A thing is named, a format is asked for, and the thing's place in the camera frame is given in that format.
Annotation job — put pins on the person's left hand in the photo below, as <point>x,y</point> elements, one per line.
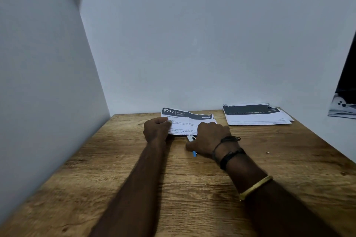
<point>155,131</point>

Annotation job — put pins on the person's right hand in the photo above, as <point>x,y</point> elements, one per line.
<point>208,139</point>

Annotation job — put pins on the silver blue stapler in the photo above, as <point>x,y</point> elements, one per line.
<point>190,137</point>

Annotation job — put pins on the stack of printed papers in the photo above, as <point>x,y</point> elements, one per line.
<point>183,123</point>

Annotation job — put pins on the person's right forearm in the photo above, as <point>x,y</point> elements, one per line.
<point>275,211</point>

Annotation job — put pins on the person's left forearm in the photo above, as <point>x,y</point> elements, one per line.
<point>133,198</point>

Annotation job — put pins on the gold bangle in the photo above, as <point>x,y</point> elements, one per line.
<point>256,186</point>

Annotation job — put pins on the wooden table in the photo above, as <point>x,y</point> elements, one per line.
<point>278,167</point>

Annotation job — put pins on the papers on window sill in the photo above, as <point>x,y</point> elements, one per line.
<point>343,107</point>

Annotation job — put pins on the dark window with grille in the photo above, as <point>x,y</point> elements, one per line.
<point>349,78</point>

